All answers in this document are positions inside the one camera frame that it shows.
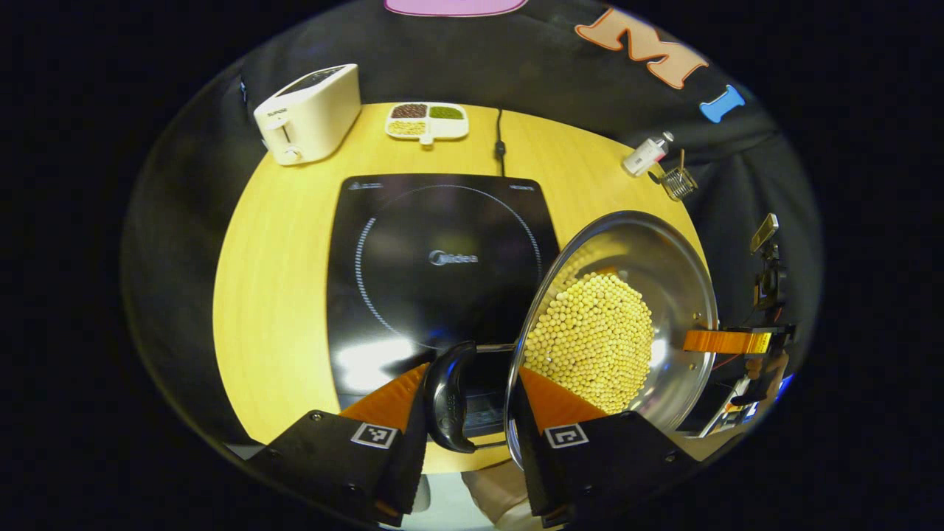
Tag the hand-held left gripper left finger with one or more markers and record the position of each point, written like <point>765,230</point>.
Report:
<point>409,464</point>

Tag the small clear white-label bottle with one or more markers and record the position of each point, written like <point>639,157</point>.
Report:
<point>645,155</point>

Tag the black induction cooktop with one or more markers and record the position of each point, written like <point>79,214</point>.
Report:
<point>442,221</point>

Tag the small clear glass cup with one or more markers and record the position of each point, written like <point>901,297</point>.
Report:
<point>678,183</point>

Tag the steel pot with yellow beans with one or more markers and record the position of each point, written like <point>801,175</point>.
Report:
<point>597,339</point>

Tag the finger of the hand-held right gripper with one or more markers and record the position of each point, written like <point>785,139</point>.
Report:
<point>734,409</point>
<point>726,341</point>

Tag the white divided dish of beans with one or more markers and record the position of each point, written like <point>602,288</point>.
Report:
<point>428,122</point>

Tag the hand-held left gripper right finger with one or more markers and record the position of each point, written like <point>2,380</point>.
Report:
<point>532,472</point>

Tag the person's beige trouser leg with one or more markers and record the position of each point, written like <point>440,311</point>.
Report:
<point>501,494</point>

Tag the black backdrop cloth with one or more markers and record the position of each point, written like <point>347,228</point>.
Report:
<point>560,66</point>

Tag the thin wooden stick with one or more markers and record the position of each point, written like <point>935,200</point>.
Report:
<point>682,161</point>

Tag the white toaster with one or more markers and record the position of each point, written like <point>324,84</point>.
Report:
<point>310,114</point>

